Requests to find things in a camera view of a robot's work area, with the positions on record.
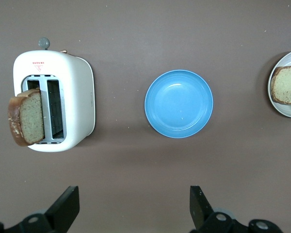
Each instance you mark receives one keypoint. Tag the light crust bread slice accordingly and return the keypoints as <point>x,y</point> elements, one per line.
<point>285,83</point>

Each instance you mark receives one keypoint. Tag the beige plate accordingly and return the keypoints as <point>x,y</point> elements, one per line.
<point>283,110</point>

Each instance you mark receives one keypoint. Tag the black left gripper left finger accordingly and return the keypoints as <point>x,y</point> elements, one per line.
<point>63,211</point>

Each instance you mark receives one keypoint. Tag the white two-slot toaster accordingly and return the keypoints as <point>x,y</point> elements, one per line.
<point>77,97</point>

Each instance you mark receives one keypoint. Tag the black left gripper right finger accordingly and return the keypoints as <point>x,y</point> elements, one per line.
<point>200,211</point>

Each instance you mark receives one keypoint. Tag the dark crust bread slice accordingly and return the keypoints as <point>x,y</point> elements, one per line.
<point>30,121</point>

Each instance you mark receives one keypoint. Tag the blue plate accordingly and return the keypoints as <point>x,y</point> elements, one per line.
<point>179,104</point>

